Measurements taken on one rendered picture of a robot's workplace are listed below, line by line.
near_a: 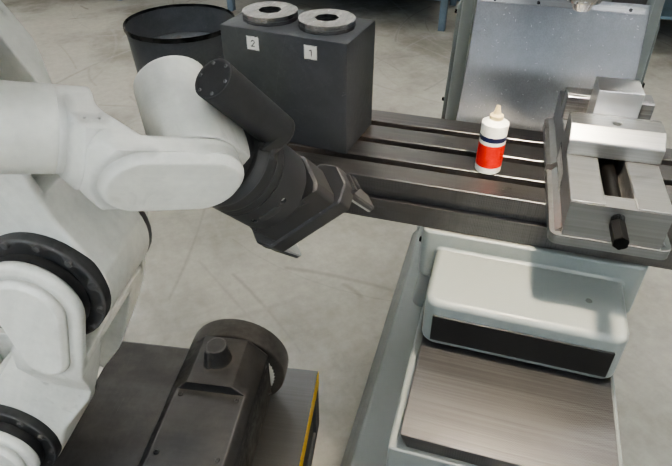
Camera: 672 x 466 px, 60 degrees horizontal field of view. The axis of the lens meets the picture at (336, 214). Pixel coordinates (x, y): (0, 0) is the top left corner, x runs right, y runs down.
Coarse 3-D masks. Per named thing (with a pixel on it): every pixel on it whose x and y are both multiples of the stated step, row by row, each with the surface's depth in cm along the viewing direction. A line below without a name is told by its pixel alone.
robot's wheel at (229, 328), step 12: (216, 324) 113; (228, 324) 112; (240, 324) 112; (252, 324) 113; (216, 336) 110; (228, 336) 110; (240, 336) 110; (252, 336) 111; (264, 336) 112; (264, 348) 111; (276, 348) 113; (276, 360) 112; (288, 360) 118; (276, 372) 114; (276, 384) 116
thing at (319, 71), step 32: (224, 32) 92; (256, 32) 90; (288, 32) 88; (320, 32) 87; (352, 32) 88; (256, 64) 93; (288, 64) 90; (320, 64) 88; (352, 64) 88; (288, 96) 94; (320, 96) 91; (352, 96) 92; (320, 128) 95; (352, 128) 95
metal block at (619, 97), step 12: (600, 84) 83; (612, 84) 83; (624, 84) 83; (636, 84) 83; (600, 96) 82; (612, 96) 82; (624, 96) 81; (636, 96) 81; (588, 108) 88; (600, 108) 83; (612, 108) 82; (624, 108) 82; (636, 108) 82
